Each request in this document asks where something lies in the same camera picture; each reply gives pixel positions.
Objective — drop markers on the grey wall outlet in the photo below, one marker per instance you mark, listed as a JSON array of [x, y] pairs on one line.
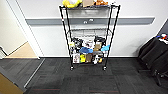
[[91, 20], [85, 22]]

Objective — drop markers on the small brown carton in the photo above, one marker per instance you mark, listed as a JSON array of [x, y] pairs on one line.
[[97, 46]]

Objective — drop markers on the black white pack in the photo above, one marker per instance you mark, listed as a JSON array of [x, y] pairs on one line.
[[97, 58]]

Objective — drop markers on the white box with picture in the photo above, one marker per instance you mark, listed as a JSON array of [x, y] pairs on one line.
[[76, 58]]

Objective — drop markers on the light blue pouch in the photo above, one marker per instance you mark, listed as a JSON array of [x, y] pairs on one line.
[[105, 48]]

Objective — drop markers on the orange plush toy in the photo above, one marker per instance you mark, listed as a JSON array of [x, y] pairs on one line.
[[101, 2]]

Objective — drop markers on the small yellow pack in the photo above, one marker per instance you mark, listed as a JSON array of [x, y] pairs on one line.
[[71, 45]]

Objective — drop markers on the white door frame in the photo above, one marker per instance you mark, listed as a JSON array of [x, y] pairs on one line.
[[30, 33]]

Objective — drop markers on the brown wooden panel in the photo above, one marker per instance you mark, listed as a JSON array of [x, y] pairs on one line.
[[8, 85]]

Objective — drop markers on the tall brown box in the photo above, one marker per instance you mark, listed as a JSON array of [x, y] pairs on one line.
[[89, 58]]

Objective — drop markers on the black chair with cloth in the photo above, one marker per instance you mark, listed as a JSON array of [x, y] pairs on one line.
[[155, 53]]

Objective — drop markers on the yellow white plush duck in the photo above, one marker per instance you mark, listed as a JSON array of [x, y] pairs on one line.
[[71, 3]]

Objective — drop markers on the long grey wall rail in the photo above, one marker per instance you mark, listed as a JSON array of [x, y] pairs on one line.
[[133, 21]]

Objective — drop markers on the flat white box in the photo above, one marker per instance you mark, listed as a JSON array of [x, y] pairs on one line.
[[112, 3]]

